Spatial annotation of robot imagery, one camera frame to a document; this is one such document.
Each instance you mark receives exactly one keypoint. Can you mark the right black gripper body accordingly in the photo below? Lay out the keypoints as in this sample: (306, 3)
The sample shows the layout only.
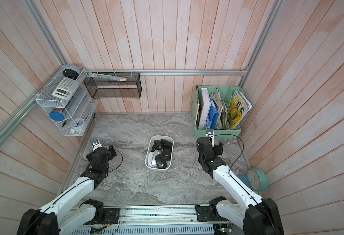
(218, 151)

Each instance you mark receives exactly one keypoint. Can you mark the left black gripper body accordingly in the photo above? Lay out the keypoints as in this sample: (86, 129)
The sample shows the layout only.
(110, 156)

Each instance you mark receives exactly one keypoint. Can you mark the black mouse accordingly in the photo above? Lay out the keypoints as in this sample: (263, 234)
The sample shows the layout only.
(167, 150)
(158, 145)
(160, 161)

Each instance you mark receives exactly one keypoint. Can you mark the silver mouse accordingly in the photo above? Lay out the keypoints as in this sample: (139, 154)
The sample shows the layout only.
(155, 153)

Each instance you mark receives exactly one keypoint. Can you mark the white mouse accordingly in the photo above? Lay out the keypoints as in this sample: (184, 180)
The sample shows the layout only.
(151, 160)

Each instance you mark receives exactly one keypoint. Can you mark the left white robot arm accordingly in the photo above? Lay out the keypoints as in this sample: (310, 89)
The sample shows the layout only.
(57, 217)

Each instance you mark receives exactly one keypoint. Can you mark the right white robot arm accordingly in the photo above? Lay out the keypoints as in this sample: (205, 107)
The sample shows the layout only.
(254, 214)

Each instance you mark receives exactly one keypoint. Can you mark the white storage box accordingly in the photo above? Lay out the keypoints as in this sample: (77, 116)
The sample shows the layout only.
(150, 147)

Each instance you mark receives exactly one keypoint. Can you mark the blue folder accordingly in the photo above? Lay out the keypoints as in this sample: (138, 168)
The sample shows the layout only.
(212, 116)

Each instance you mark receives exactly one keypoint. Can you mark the white book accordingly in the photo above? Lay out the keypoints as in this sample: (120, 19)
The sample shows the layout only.
(205, 105)

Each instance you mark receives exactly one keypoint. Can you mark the newspaper bundle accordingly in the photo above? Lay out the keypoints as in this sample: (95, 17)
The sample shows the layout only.
(221, 122)

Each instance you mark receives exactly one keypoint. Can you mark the white cup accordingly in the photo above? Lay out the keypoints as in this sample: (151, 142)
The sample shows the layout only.
(76, 126)

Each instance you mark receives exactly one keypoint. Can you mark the blue wallet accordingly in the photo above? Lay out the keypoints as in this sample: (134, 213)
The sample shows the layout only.
(244, 179)

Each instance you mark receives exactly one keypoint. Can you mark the green file organizer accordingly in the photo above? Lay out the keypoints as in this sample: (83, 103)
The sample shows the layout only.
(226, 93)

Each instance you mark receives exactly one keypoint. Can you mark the yellow magazine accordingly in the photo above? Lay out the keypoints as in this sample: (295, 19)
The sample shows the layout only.
(239, 107)

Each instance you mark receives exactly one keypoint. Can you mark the green alarm clock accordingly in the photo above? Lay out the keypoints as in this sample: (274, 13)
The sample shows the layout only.
(257, 179)

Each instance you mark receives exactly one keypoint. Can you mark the blue lid jar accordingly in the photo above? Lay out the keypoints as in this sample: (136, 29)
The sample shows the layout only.
(57, 114)

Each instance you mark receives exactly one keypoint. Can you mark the white calculator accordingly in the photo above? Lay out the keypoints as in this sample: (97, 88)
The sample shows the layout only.
(65, 89)

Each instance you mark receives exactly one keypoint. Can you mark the round grey speaker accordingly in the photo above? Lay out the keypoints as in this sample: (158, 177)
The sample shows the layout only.
(71, 72)

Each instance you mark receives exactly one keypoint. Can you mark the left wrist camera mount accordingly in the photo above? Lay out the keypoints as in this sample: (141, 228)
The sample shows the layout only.
(95, 144)

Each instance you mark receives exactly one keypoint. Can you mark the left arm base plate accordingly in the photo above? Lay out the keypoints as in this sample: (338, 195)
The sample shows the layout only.
(111, 216)

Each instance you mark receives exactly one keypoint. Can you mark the white wire shelf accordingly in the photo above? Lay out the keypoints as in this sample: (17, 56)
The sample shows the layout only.
(81, 104)

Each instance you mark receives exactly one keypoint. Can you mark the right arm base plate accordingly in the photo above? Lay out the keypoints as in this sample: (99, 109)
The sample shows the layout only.
(208, 214)

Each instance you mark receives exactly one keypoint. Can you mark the black wire basket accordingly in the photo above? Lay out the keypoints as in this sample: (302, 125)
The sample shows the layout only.
(113, 85)

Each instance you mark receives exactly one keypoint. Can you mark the aluminium rail frame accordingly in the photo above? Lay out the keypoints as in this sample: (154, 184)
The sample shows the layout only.
(163, 217)

